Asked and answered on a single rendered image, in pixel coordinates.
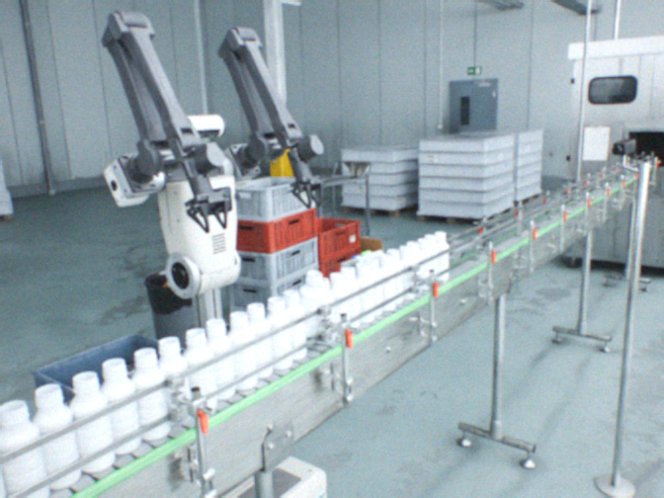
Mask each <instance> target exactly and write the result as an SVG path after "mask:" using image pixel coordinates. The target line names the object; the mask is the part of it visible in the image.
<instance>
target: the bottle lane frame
mask: <svg viewBox="0 0 664 498"><path fill-rule="evenodd" d="M619 193H620V186H618V187H617V188H615V189H613V190H611V191H610V193H609V196H607V201H606V211H607V212H606V220H607V219H608V218H610V217H611V216H612V215H614V214H615V213H617V212H618V209H617V208H616V207H617V206H618V205H619V203H618V201H614V200H613V195H614V199H615V200H618V199H619ZM603 201H604V195H602V196H601V197H599V198H597V199H595V200H594V201H592V202H590V207H587V223H588V225H587V226H586V230H587V233H589V232H590V231H592V230H593V229H594V228H596V226H597V216H598V215H599V214H600V213H602V212H601V211H599V210H596V205H598V209H603ZM612 201H614V206H616V207H613V206H612ZM596 212H597V216H596ZM602 215H603V214H602ZM576 216H578V222H583V218H584V207H581V208H579V209H577V210H576V211H574V212H573V213H571V214H569V215H568V216H567V217H566V221H564V218H563V234H562V238H563V239H564V241H563V242H562V247H563V251H564V250H565V249H567V248H568V247H569V246H571V245H572V244H574V243H575V242H576V241H578V240H579V239H580V238H582V237H583V236H582V233H581V232H582V231H577V230H576V229H575V228H576V224H577V225H578V226H577V229H578V230H583V226H582V223H577V222H576ZM559 224H560V220H558V221H557V222H555V223H553V224H551V225H550V226H547V227H546V228H544V229H543V230H541V231H539V232H537V237H536V240H534V236H533V252H532V258H533V259H534V261H533V264H532V268H533V270H534V272H535V271H536V270H537V269H539V268H540V267H542V266H543V265H544V264H546V263H547V262H549V261H550V260H551V259H553V258H554V257H555V256H557V255H558V251H557V248H552V246H551V245H550V243H551V240H552V241H553V242H552V245H553V246H555V247H558V241H557V240H558V239H553V238H552V237H551V231H553V237H554V238H559ZM587 233H586V234H587ZM520 250H522V257H523V258H528V252H529V237H528V238H526V239H525V240H523V241H521V242H520V243H518V244H516V245H514V246H513V247H510V248H509V249H507V250H505V251H503V252H502V253H500V254H498V255H496V257H495V264H492V265H491V285H492V286H493V290H492V294H491V296H492V297H493V300H492V301H491V302H493V301H494V300H495V299H497V298H498V297H500V296H501V295H502V294H504V293H505V292H507V291H508V290H509V287H510V276H511V273H512V272H513V271H515V270H516V269H519V275H520V277H519V282H521V281H522V280H524V279H525V278H526V277H527V272H526V270H524V269H521V268H520V267H519V261H520V260H522V267H523V268H527V267H528V263H527V260H525V259H522V258H521V257H520ZM478 275H480V283H481V284H483V285H486V278H487V261H485V262H484V263H482V264H481V265H479V266H477V267H475V268H473V269H472V270H470V271H468V272H467V273H464V274H463V275H461V276H459V277H458V278H456V279H454V280H452V281H450V282H449V283H447V284H445V285H444V286H442V287H439V294H438V297H434V321H435V322H436V323H437V328H436V336H437V341H436V342H435V343H437V342H438V341H440V340H441V339H442V338H444V337H445V336H446V335H448V334H449V333H451V332H452V331H453V330H455V329H456V328H458V327H459V326H460V325H461V324H462V323H463V322H465V321H466V320H468V319H469V318H470V317H472V316H473V315H475V314H476V313H477V312H479V311H480V310H482V309H483V308H484V307H486V306H487V305H486V302H485V301H484V299H485V297H480V296H479V295H478V294H477V287H478V286H480V284H478V283H477V276H478ZM480 295H485V296H486V290H485V287H484V286H480ZM491 302H490V303H491ZM420 309H422V311H423V314H422V319H423V320H425V321H429V295H428V294H427V295H424V296H423V297H422V298H420V299H419V298H418V300H416V301H415V302H412V303H411V304H409V305H406V307H404V308H402V309H399V311H397V312H395V313H393V314H392V315H390V316H388V317H386V318H385V319H383V320H381V321H379V322H378V323H377V324H375V325H372V326H371V327H370V328H368V329H364V331H363V332H361V333H360V334H356V336H354V337H353V347H352V349H350V348H348V362H349V376H350V377H351V378H352V379H353V381H354V383H353V384H352V394H353V396H354V400H353V401H352V402H351V403H350V404H352V403H353V402H354V401H356V400H357V399H359V398H360V397H361V396H363V395H364V394H366V393H367V392H368V391H370V390H371V389H373V388H374V387H375V386H377V385H378V384H379V383H381V382H382V381H384V380H385V379H386V378H388V377H389V376H391V375H392V374H394V373H395V372H396V371H398V370H399V369H401V368H402V367H403V366H405V365H406V364H408V363H409V362H410V361H412V360H413V359H415V358H416V357H417V356H419V355H420V354H421V353H423V352H424V351H426V350H427V349H428V348H430V347H429V343H428V342H427V338H428V337H425V336H422V335H421V333H419V324H420V323H421V322H422V321H421V320H419V310H420ZM422 325H423V327H422V332H423V334H427V335H429V330H428V328H427V323H423V322H422ZM435 343H434V344H435ZM334 361H337V374H338V375H342V352H341V343H339V345H338V346H336V347H334V348H330V350H329V351H327V352H325V353H324V354H322V353H321V355H320V356H318V357H317V358H315V359H311V361H310V362H308V363H306V364H304V365H301V367H299V368H297V369H295V370H294V371H292V370H290V373H288V374H286V375H284V376H280V378H279V379H277V380H275V381H273V382H268V385H266V386H265V387H263V388H261V389H256V392H254V393H252V394H251V395H249V396H243V399H242V400H240V401H238V402H236V403H235V404H230V403H229V404H230V406H229V407H228V408H226V409H224V410H222V411H220V412H217V411H216V414H215V415H214V416H212V417H210V418H208V433H207V434H205V440H206V450H207V466H210V467H211V468H213V469H214V474H215V477H214V479H213V485H214V489H215V490H216V495H217V497H216V498H221V497H222V496H224V495H225V494H226V493H228V492H229V491H231V490H232V489H233V488H235V487H236V486H238V485H239V484H240V483H242V482H243V481H244V480H246V479H247V478H249V477H250V476H251V475H253V474H254V473H256V472H257V471H258V470H260V469H261V468H263V467H264V459H263V445H262V444H263V442H264V440H265V437H266V435H267V434H268V433H270V432H271V431H273V430H274V429H276V428H277V427H279V426H280V425H282V424H283V423H285V422H286V421H290V422H291V423H292V424H293V434H294V444H296V443H298V442H299V441H300V440H302V439H303V438H305V437H306V436H307V435H309V434H310V433H311V432H313V431H314V430H316V429H317V428H318V427H320V426H321V425H323V424H324V423H325V422H327V421H328V420H330V419H331V418H332V417H334V416H335V415H336V414H338V413H339V412H341V411H342V410H343V409H344V408H343V403H342V402H341V396H342V395H341V394H338V393H336V391H335V389H334V390H333V386H332V378H334V377H335V375H334V374H333V373H332V363H333V362H334ZM185 429H186V432H184V433H183V434H181V435H179V436H177V437H176V438H171V437H168V438H170V441H168V442H167V443H165V444H163V445H161V446H160V447H158V448H155V447H152V451H151V452H149V453H147V454H146V455H144V456H141V457H136V456H133V458H134V461H132V462H131V463H129V464H127V465H125V466H124V467H122V468H117V467H114V466H113V468H114V469H115V472H113V473H111V474H109V475H108V476H106V477H104V478H102V479H100V480H98V479H96V478H93V480H94V484H92V485H90V486H88V487H86V488H85V489H83V490H81V491H79V492H76V491H73V490H71V492H72V496H71V497H69V498H200V497H199V496H200V494H201V493H202V492H201V488H199V487H197V484H196V481H195V482H193V480H192V471H191V468H192V467H194V466H195V464H194V462H193V461H192V462H191V461H190V451H189V447H191V446H193V445H195V444H196V443H197V442H196V432H195V427H193V428H191V429H188V428H185ZM150 447H151V446H150Z"/></svg>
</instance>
